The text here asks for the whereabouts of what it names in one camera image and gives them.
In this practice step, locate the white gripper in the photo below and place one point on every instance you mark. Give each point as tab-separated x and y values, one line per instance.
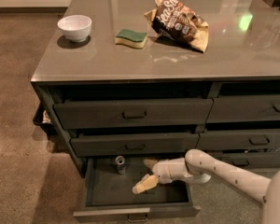
161	172

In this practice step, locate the silver redbull can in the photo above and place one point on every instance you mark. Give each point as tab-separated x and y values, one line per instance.
120	163

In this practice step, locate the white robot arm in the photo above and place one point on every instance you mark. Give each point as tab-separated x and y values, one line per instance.
198	167

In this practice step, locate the open bottom left drawer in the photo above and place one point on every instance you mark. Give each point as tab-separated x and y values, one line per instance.
109	196

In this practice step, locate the middle left drawer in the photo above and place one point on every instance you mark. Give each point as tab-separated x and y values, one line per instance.
128	144

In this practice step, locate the middle right drawer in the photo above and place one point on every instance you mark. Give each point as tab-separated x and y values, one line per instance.
241	139

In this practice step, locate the top left drawer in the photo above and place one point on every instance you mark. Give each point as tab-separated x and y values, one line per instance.
132	113

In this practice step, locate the dark grey drawer cabinet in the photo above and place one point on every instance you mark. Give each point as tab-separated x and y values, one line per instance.
242	58

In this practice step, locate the bottom right drawer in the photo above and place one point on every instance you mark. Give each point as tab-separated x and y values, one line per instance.
250	160

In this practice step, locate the top right drawer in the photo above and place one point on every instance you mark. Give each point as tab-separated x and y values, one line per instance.
245	108

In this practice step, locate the black side basket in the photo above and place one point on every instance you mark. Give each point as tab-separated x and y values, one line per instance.
42	120

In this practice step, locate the green and yellow sponge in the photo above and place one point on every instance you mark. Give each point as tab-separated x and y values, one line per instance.
131	38

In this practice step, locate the brown snack chip bag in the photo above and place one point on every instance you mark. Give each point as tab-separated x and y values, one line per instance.
171	18

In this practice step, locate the white ceramic bowl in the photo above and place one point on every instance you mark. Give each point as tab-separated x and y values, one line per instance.
76	28

